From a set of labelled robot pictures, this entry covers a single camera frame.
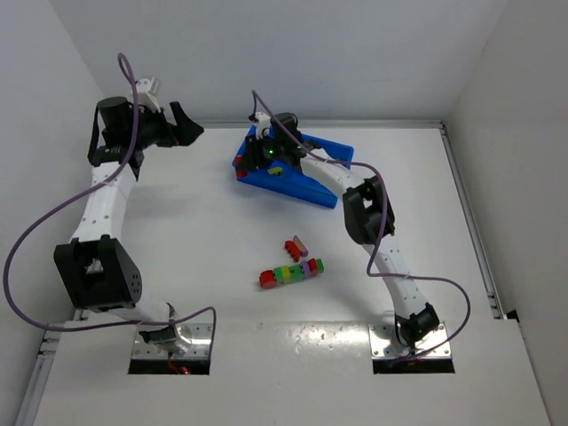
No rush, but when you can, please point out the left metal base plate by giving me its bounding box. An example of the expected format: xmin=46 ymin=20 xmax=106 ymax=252
xmin=131 ymin=322 xmax=214 ymax=361

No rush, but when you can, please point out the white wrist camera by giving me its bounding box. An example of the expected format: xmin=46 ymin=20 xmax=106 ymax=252
xmin=248 ymin=112 xmax=271 ymax=139
xmin=135 ymin=76 xmax=160 ymax=112

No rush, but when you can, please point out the metal base plate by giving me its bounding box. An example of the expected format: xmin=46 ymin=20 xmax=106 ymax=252
xmin=368 ymin=321 xmax=452 ymax=359
xmin=131 ymin=322 xmax=214 ymax=361

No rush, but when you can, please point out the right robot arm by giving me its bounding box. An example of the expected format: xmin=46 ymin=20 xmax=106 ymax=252
xmin=238 ymin=112 xmax=439 ymax=353

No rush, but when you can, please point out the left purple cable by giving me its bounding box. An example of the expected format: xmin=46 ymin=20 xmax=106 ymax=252
xmin=3 ymin=52 xmax=217 ymax=356

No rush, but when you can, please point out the long lego brick row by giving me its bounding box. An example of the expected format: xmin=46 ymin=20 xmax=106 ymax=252
xmin=258 ymin=258 xmax=325 ymax=290

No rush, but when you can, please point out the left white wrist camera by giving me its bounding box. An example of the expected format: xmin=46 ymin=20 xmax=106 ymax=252
xmin=135 ymin=76 xmax=160 ymax=112

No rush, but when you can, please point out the red lime lego stack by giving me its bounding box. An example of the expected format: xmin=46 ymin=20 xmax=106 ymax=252
xmin=284 ymin=235 xmax=309 ymax=262

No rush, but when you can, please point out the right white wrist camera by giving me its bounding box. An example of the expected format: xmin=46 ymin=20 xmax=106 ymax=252
xmin=248 ymin=112 xmax=271 ymax=139

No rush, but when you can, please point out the right aluminium rail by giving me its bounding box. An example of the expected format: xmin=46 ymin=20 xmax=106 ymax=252
xmin=440 ymin=124 xmax=508 ymax=320

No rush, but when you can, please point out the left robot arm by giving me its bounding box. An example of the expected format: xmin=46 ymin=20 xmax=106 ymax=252
xmin=53 ymin=95 xmax=204 ymax=356

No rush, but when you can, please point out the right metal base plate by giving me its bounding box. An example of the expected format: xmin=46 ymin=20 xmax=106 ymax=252
xmin=368 ymin=321 xmax=452 ymax=359

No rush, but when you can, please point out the left aluminium rail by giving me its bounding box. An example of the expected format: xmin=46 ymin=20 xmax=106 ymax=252
xmin=54 ymin=124 xmax=142 ymax=320

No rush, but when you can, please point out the lime green lego brick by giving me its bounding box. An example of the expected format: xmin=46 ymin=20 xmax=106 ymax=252
xmin=268 ymin=167 xmax=284 ymax=176

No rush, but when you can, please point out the blue divided plastic bin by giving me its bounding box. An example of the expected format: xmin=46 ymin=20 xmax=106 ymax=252
xmin=235 ymin=134 xmax=354 ymax=209

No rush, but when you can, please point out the aluminium rail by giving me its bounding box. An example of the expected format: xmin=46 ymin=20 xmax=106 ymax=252
xmin=54 ymin=124 xmax=142 ymax=320
xmin=440 ymin=124 xmax=508 ymax=320

